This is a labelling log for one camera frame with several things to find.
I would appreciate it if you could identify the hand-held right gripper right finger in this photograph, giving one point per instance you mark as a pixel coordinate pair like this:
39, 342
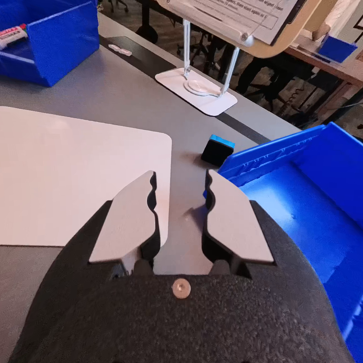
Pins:
241, 232

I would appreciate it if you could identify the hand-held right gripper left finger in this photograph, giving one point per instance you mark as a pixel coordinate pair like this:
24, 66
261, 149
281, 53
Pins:
122, 232

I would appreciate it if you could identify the blue open-front storage bin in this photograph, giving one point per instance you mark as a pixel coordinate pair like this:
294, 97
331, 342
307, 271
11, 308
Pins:
317, 227

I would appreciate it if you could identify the blue whiteboard eraser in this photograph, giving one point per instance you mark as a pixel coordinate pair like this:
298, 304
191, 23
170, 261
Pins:
218, 148

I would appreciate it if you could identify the red whiteboard marker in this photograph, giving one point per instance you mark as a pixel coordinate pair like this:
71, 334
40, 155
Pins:
11, 37

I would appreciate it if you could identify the white stand with round base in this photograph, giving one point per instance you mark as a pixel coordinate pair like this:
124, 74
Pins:
198, 88

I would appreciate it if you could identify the small white object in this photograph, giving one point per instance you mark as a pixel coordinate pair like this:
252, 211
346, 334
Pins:
120, 50

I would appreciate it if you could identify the wooden desk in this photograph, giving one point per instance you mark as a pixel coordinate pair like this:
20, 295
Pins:
340, 71

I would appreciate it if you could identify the shallow blue bin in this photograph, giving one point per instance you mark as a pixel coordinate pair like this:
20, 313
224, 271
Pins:
337, 50

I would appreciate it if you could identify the white paper sign board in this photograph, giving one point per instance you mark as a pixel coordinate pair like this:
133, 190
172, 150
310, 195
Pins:
238, 14

